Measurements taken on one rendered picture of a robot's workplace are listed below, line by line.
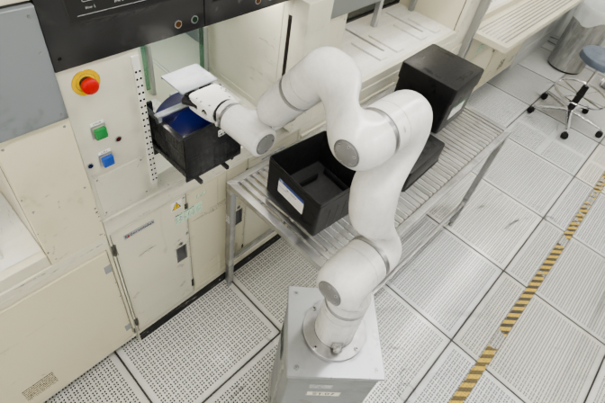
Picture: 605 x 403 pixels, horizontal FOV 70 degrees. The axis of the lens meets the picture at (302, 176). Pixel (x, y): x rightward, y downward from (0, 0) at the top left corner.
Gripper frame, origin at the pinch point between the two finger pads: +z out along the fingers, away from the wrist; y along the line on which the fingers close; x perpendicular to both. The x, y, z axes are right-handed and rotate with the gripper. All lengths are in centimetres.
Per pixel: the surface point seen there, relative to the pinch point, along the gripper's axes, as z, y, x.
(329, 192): -30, 40, -48
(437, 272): -72, 105, -125
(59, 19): 1.5, -29.2, 26.6
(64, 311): 1, -53, -69
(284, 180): -21.6, 21.2, -35.9
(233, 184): -3, 14, -49
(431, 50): -12, 127, -24
